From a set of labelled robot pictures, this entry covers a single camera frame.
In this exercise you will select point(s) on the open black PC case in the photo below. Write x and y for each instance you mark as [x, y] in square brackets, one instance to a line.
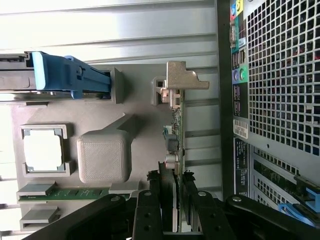
[275, 75]

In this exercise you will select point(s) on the grey parts rack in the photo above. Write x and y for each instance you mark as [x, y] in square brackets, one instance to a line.
[100, 112]

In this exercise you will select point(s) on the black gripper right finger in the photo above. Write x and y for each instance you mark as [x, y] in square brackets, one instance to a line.
[210, 217]

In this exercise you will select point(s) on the blue disk bracket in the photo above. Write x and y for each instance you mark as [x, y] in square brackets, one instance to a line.
[55, 75]

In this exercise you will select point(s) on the green RAM stick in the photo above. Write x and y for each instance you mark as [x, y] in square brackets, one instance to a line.
[75, 193]

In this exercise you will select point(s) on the silver CPU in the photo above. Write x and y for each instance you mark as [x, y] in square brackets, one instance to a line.
[42, 150]

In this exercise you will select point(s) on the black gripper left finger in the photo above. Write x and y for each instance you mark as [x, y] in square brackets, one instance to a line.
[147, 215]

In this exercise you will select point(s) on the blue case latch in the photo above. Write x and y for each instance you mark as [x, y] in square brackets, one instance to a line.
[313, 198]

